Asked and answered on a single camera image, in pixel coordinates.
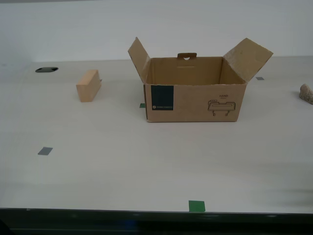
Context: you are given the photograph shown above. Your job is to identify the speckled pink granite rock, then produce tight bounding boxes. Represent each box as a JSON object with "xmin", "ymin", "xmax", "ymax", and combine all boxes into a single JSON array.
[{"xmin": 299, "ymin": 83, "xmax": 313, "ymax": 105}]

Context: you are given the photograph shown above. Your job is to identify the light wooden block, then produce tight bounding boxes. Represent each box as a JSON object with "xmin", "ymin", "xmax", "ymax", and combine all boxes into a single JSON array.
[{"xmin": 76, "ymin": 69, "xmax": 100, "ymax": 103}]

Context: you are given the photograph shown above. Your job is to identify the large grey tape square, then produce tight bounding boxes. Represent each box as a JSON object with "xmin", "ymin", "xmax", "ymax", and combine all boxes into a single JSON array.
[{"xmin": 37, "ymin": 146, "xmax": 53, "ymax": 156}]

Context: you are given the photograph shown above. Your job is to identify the large green tape square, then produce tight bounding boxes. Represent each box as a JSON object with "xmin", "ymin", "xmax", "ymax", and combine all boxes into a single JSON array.
[{"xmin": 188, "ymin": 200, "xmax": 206, "ymax": 212}]

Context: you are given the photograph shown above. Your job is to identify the brown cardboard box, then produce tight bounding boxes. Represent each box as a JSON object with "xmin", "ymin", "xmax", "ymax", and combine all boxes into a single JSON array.
[{"xmin": 127, "ymin": 37, "xmax": 274, "ymax": 123}]

